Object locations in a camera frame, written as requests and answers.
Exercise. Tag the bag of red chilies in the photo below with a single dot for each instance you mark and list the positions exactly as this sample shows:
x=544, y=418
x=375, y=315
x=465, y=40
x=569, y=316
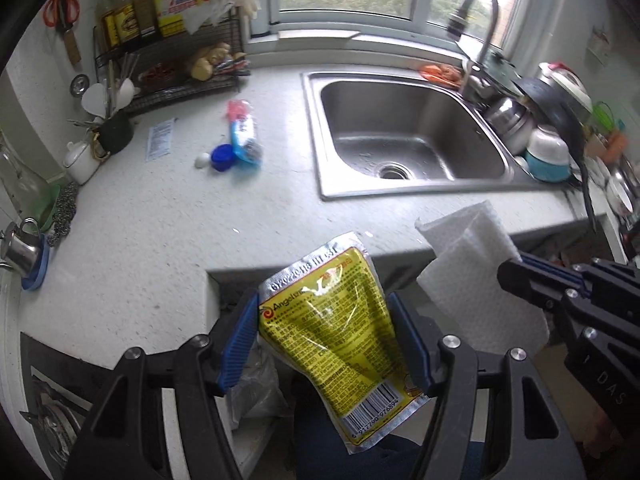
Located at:
x=160, y=77

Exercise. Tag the white paper towel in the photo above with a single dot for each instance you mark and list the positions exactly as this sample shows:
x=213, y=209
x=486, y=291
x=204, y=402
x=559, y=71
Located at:
x=475, y=280

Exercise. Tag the green plastic basin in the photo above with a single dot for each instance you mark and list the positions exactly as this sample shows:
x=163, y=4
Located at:
x=50, y=205

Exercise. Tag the blue plastic cap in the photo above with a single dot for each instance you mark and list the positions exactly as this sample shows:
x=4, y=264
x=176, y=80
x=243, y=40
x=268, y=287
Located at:
x=222, y=158

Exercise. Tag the blue plastic dish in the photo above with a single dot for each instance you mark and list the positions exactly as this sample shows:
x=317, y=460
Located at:
x=39, y=272

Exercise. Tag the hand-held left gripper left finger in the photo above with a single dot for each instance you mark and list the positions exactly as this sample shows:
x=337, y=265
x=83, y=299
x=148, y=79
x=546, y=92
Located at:
x=240, y=345

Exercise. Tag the sauce bottle yellow label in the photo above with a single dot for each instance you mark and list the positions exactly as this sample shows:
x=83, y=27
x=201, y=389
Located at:
x=106, y=25

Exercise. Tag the red snack packets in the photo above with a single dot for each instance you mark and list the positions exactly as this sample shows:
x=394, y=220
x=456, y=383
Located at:
x=232, y=66

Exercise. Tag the sauce bottle gold label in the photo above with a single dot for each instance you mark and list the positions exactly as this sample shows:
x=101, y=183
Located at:
x=126, y=17

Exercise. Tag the dark green board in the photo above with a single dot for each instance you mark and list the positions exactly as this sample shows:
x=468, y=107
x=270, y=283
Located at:
x=505, y=62

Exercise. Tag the stainless steel sink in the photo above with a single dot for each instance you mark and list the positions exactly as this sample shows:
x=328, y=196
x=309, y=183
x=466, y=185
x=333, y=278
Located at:
x=410, y=125

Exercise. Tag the blue bowl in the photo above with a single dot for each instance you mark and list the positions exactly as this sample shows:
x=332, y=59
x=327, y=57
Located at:
x=547, y=170

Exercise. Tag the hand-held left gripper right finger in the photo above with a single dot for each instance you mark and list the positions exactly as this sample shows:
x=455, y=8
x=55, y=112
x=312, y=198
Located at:
x=412, y=350

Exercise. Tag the black wok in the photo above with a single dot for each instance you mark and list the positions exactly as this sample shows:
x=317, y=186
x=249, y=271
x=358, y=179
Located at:
x=560, y=110

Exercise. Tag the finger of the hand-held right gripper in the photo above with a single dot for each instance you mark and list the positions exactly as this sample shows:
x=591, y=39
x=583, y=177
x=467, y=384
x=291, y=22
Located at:
x=555, y=267
x=530, y=280

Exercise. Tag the white plastic spatula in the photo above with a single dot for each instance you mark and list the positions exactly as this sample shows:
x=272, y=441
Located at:
x=125, y=91

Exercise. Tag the white ceramic jar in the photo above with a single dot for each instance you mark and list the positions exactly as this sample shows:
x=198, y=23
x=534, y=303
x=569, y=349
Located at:
x=80, y=160

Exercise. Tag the curved steel faucet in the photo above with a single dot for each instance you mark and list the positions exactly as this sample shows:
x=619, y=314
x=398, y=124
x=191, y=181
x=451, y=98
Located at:
x=489, y=25

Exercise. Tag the small white egg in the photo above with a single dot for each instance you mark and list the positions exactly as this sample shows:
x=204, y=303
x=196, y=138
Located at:
x=203, y=160

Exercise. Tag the glass carafe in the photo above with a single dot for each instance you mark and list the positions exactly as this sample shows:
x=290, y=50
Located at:
x=22, y=185

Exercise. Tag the orange cloth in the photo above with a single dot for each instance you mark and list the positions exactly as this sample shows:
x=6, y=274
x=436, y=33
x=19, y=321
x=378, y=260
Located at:
x=440, y=72

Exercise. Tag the dark green mug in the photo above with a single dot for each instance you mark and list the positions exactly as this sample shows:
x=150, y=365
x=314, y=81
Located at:
x=116, y=135

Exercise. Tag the bundle of metal chopsticks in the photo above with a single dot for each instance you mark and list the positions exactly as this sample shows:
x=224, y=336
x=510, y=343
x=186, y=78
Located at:
x=111, y=90

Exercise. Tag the ginger root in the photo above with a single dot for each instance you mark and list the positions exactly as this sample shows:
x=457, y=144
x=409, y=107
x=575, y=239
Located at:
x=205, y=62

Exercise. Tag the white rag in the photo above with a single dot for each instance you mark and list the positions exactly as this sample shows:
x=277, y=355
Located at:
x=200, y=17

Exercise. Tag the blue snack wrapper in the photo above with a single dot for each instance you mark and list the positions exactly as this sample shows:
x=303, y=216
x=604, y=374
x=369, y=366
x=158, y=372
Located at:
x=245, y=142

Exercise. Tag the yellow foil packet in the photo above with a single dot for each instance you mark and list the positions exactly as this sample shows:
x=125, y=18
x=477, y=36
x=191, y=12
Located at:
x=330, y=330

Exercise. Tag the steel cooking pot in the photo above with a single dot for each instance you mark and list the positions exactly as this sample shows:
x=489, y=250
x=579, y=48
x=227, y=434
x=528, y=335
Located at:
x=510, y=122

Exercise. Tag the white printed sachet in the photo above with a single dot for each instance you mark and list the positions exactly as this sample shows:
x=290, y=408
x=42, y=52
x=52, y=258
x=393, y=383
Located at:
x=160, y=140

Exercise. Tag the white rice cooker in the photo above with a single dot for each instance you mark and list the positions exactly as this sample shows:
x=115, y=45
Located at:
x=570, y=85

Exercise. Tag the small steel pot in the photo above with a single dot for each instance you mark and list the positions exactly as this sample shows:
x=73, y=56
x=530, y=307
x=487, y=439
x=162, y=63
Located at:
x=22, y=252

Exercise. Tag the gas stove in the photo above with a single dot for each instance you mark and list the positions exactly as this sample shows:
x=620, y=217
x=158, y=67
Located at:
x=50, y=410

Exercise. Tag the large translucent plastic bag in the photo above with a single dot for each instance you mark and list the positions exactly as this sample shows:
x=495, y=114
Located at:
x=260, y=385

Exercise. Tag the white rubber gloves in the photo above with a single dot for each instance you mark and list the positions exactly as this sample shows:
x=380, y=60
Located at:
x=247, y=2

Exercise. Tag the person's blue jeans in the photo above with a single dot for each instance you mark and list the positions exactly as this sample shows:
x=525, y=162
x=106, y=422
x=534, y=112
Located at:
x=360, y=460

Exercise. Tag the green plastic basket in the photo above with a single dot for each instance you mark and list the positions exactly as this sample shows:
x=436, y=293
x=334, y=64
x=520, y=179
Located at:
x=602, y=117

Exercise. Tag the stack of white dishes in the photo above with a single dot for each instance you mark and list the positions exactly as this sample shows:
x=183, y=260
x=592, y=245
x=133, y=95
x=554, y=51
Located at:
x=617, y=190

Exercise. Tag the steel wool scrubber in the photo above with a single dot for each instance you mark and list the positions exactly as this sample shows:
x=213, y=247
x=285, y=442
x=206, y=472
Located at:
x=64, y=215

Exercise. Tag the dark sauce bottle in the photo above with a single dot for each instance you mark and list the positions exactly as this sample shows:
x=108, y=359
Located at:
x=146, y=10

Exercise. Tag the white wall hook holder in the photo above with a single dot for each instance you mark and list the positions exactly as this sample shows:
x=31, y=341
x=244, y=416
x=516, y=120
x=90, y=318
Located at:
x=598, y=45

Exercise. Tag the large white rice paddle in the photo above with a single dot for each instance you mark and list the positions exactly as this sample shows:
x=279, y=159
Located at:
x=92, y=100

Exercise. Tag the white bowl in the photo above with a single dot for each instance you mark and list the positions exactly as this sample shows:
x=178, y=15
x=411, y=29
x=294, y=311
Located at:
x=547, y=145

